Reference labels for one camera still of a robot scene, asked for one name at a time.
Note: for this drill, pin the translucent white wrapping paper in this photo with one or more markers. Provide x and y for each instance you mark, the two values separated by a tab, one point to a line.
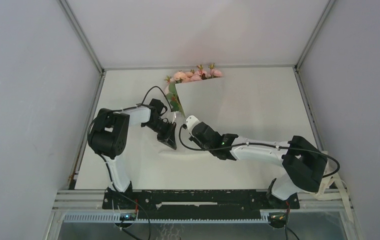
235	106

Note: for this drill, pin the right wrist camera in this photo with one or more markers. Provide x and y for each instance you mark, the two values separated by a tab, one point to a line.
191	122

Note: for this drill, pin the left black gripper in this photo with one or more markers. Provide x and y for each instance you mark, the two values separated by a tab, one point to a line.
168	137

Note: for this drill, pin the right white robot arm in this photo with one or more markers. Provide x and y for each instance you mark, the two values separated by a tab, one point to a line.
303	163

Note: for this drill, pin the controller board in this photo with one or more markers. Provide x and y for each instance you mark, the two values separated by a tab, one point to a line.
127	217
277	218

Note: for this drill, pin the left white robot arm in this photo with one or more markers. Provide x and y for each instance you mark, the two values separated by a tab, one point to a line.
108	132

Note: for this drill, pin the left controller board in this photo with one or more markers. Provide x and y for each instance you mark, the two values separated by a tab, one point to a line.
127	217

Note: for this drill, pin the right controller board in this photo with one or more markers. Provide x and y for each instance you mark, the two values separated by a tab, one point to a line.
277	218

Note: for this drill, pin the cream printed ribbon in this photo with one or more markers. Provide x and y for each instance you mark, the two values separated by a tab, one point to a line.
334	188

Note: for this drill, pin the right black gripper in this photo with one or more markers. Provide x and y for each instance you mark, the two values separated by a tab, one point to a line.
192	138

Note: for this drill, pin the white slotted cable duct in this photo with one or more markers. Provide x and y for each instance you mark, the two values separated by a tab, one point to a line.
87	217

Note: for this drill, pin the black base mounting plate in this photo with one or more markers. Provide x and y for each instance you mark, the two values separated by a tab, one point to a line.
182	204

